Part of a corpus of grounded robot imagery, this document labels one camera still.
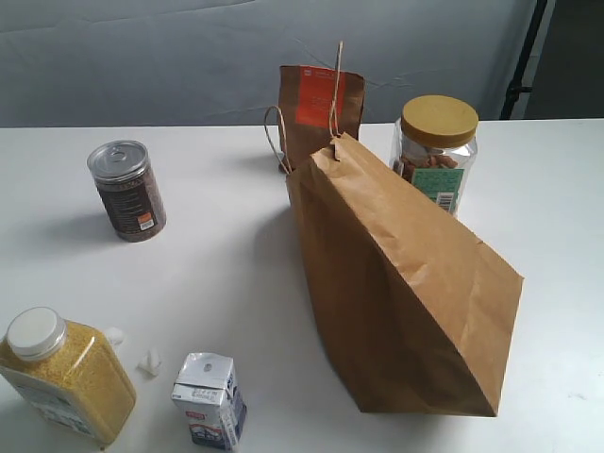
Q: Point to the small white round cap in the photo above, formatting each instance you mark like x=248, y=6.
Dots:
x=115, y=336

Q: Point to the clear jar yellow lid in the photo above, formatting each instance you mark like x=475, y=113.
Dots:
x=435, y=146

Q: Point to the yellow grain jar white lid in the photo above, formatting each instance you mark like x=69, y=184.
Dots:
x=68, y=372

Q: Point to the brown labelled clear-lid can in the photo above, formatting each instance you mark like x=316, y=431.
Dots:
x=124, y=178

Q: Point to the large brown paper bag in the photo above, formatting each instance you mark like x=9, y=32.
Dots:
x=415, y=311

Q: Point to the black stand pole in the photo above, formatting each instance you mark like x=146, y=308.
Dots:
x=516, y=87

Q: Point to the small blue white carton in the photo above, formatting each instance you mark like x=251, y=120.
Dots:
x=207, y=391

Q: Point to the brown pouch orange label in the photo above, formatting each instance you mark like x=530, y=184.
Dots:
x=316, y=102

